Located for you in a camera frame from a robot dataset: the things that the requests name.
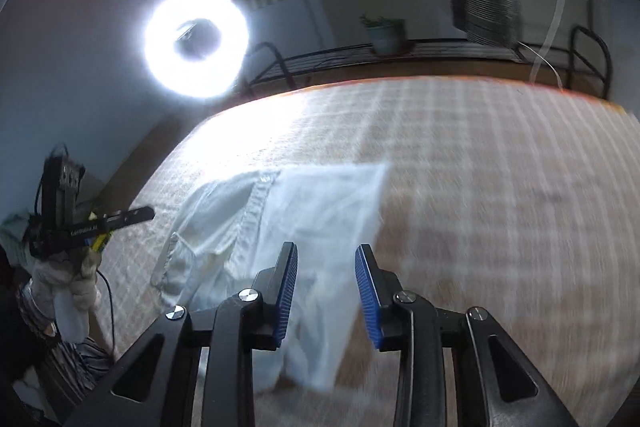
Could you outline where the black cable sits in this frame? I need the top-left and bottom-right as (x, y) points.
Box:
(95, 269), (117, 355)

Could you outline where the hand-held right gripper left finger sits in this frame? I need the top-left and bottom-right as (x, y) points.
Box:
(65, 242), (299, 427)

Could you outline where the potted plant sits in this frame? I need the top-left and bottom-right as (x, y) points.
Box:
(360, 14), (407, 56)

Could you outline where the ring light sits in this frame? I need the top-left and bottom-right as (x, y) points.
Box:
(143, 0), (250, 98)

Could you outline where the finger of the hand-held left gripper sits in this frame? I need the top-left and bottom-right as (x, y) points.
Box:
(106, 206), (156, 229)

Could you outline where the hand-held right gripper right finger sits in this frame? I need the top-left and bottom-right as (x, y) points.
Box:
(354, 244), (578, 427)

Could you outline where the grey cloth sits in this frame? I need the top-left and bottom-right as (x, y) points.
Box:
(0, 213), (36, 258)

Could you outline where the white shirt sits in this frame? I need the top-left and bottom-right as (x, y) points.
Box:
(150, 163), (392, 395)

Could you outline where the checkered bed blanket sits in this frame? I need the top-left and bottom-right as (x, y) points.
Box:
(95, 77), (640, 427)

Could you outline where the person's left hand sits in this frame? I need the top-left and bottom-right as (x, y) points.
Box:
(30, 251), (103, 310)

